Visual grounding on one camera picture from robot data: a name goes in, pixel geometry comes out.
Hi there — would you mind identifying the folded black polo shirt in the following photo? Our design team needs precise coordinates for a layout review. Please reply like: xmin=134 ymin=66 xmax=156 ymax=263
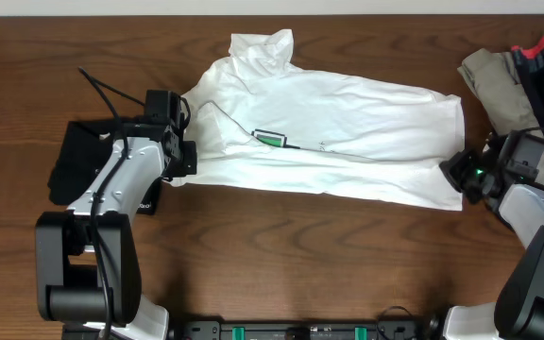
xmin=48 ymin=120 xmax=168 ymax=218

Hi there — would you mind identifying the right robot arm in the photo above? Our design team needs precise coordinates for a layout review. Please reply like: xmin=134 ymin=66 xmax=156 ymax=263
xmin=440 ymin=148 xmax=544 ymax=339

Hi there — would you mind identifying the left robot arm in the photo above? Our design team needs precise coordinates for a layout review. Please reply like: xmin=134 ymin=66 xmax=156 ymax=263
xmin=35 ymin=118 xmax=196 ymax=339

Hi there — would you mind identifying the white t-shirt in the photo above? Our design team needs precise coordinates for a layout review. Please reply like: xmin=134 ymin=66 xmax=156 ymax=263
xmin=186 ymin=29 xmax=465 ymax=211

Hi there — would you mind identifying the red garment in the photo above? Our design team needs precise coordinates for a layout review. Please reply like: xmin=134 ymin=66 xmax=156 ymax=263
xmin=511 ymin=36 xmax=544 ymax=60

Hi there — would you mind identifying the grey khaki garment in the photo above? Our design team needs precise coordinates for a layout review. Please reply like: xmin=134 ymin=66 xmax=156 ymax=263
xmin=458 ymin=49 xmax=544 ymax=185

